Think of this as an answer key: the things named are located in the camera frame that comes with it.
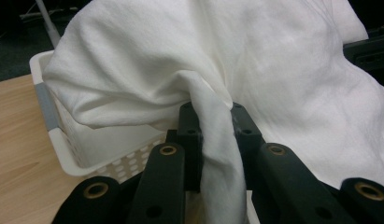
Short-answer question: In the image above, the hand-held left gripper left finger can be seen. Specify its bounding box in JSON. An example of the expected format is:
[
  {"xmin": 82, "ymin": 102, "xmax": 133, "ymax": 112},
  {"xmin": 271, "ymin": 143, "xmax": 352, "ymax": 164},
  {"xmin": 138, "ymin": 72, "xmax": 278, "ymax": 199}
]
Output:
[{"xmin": 165, "ymin": 101, "xmax": 205, "ymax": 192}]

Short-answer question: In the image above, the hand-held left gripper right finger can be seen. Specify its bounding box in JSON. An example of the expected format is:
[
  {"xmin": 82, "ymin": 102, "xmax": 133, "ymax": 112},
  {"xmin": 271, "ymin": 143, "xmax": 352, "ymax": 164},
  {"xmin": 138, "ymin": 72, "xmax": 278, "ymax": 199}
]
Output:
[{"xmin": 230, "ymin": 102, "xmax": 266, "ymax": 190}]

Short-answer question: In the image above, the white cloth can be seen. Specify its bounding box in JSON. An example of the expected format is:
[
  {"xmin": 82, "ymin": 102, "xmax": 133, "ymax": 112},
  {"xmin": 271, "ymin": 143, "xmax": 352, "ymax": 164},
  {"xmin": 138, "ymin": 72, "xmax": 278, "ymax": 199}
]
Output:
[{"xmin": 42, "ymin": 0, "xmax": 384, "ymax": 224}]

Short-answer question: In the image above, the white perforated plastic basket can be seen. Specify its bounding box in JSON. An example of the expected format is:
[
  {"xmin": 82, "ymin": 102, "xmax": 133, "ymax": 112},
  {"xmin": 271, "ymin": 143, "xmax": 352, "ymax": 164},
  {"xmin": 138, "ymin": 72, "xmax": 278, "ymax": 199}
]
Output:
[{"xmin": 28, "ymin": 49, "xmax": 263, "ymax": 224}]

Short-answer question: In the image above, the white metal stand frame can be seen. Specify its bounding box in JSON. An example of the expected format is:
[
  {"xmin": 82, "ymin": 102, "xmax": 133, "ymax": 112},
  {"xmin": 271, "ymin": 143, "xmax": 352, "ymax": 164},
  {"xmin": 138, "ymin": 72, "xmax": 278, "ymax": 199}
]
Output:
[{"xmin": 35, "ymin": 0, "xmax": 63, "ymax": 49}]

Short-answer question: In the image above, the white floor cable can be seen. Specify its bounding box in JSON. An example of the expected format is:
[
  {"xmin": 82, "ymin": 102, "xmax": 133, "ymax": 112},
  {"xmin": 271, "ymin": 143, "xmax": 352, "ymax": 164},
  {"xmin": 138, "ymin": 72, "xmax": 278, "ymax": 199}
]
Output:
[{"xmin": 19, "ymin": 5, "xmax": 79, "ymax": 21}]

